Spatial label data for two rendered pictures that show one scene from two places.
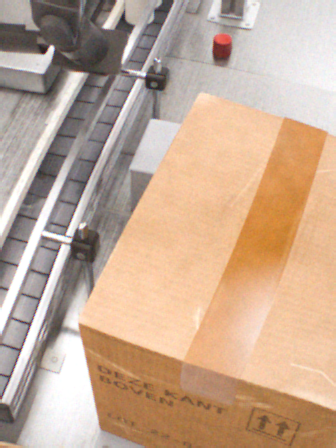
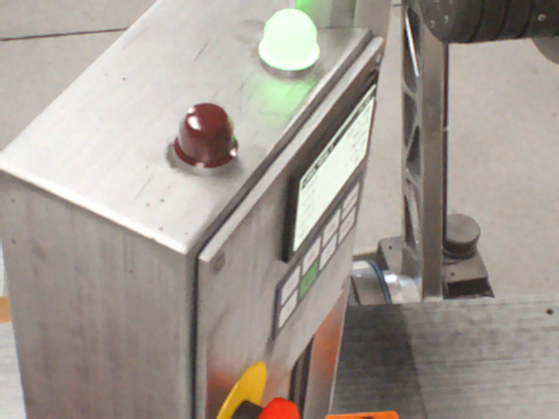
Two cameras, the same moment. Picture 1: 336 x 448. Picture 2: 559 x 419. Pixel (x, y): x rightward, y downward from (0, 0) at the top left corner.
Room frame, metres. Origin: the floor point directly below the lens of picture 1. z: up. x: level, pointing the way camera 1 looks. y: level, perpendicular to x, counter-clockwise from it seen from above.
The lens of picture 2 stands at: (1.33, 0.32, 1.84)
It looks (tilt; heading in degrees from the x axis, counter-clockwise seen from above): 45 degrees down; 246
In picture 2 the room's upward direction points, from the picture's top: 6 degrees clockwise
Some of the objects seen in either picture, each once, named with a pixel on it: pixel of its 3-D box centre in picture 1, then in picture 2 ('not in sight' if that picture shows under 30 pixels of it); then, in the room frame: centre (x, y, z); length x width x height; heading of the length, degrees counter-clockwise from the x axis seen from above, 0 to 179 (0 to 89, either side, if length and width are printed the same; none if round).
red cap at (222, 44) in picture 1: (222, 44); not in sight; (1.00, -0.08, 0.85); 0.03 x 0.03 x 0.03
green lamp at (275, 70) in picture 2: not in sight; (289, 38); (1.17, -0.07, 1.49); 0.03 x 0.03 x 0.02
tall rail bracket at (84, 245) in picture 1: (70, 262); not in sight; (0.49, 0.11, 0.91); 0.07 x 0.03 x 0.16; 77
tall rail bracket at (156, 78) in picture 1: (142, 96); not in sight; (0.78, 0.04, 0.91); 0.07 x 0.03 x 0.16; 77
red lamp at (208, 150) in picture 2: not in sight; (206, 134); (1.22, -0.03, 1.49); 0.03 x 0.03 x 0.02
